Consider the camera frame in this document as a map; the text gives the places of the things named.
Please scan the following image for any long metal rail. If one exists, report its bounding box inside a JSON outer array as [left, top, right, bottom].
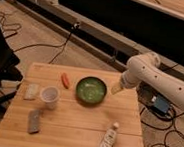
[[0, 0, 184, 83]]

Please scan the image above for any white sponge block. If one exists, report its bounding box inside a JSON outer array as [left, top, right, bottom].
[[23, 84, 39, 101]]

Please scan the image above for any black floor cable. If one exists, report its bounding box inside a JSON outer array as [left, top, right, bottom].
[[12, 15, 82, 68]]

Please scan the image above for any grey rectangular block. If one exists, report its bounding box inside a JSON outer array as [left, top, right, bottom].
[[27, 109, 40, 134]]

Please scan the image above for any green ceramic bowl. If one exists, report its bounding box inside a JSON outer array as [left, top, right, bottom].
[[75, 77, 107, 105]]

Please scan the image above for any black cable coil right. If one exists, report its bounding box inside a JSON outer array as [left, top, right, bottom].
[[135, 103, 184, 147]]

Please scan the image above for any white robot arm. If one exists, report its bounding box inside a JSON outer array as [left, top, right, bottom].
[[111, 52, 184, 111]]

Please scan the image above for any white tube bottle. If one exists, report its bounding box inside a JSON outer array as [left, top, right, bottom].
[[98, 122, 120, 147]]

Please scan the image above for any blue electronic box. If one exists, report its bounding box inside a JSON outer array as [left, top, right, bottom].
[[152, 95, 170, 114]]

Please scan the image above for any clear plastic cup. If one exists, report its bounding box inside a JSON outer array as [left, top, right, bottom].
[[39, 86, 59, 109]]

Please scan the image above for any orange carrot piece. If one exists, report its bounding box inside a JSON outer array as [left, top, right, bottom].
[[61, 73, 70, 89]]

